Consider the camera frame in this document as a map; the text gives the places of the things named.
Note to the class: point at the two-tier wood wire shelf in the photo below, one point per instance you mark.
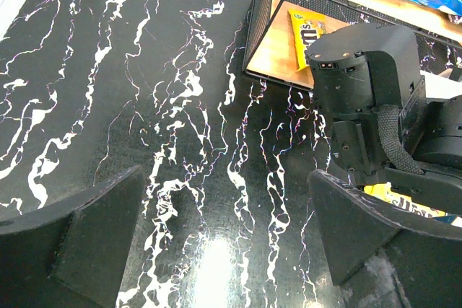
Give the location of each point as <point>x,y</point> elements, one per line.
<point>270,44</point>

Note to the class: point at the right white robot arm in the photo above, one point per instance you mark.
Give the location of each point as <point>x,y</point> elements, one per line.
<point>444,77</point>

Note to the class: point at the blue mug white inside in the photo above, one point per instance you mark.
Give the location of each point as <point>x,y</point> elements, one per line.
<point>453,220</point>

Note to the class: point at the yellow candy bag top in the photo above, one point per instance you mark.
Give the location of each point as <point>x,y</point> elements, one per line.
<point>307,27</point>

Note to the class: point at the purple candy bag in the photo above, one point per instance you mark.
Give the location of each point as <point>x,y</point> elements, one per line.
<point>455,19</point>

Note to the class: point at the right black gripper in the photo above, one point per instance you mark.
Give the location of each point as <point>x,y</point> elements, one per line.
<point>384,128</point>

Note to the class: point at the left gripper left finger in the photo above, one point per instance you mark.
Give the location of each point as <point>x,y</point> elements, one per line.
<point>72,253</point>

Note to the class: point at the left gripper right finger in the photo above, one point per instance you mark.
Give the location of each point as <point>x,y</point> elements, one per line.
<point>382,256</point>

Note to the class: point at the yellow candy bag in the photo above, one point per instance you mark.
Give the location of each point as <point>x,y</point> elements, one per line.
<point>384,192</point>
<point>307,27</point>

